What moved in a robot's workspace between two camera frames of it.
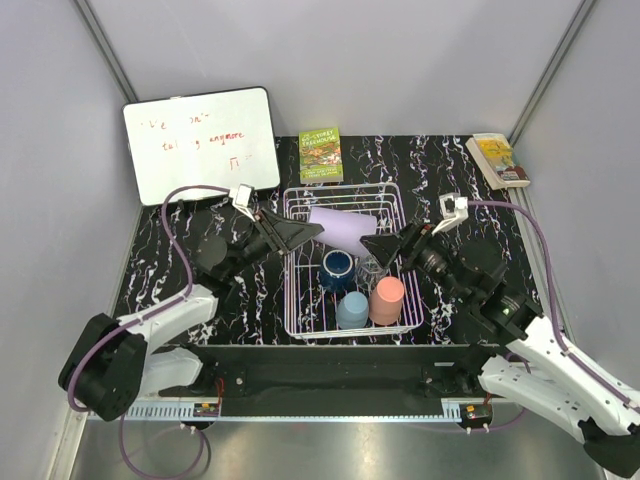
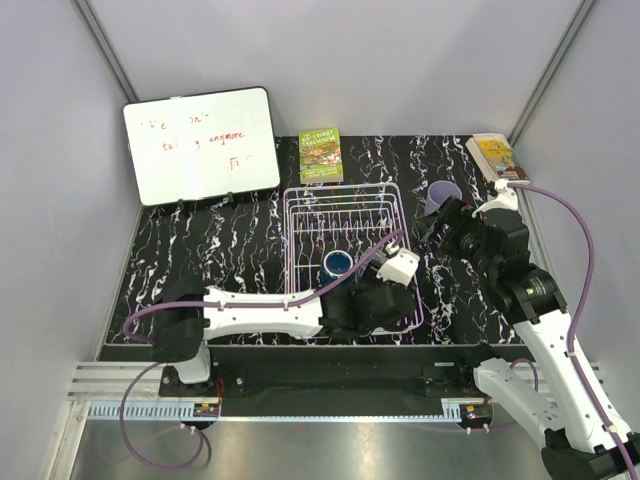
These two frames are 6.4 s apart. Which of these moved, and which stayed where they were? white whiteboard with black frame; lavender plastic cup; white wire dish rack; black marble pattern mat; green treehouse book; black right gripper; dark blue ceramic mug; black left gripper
Moved: black right gripper; black left gripper; lavender plastic cup
Stayed: black marble pattern mat; white wire dish rack; dark blue ceramic mug; green treehouse book; white whiteboard with black frame
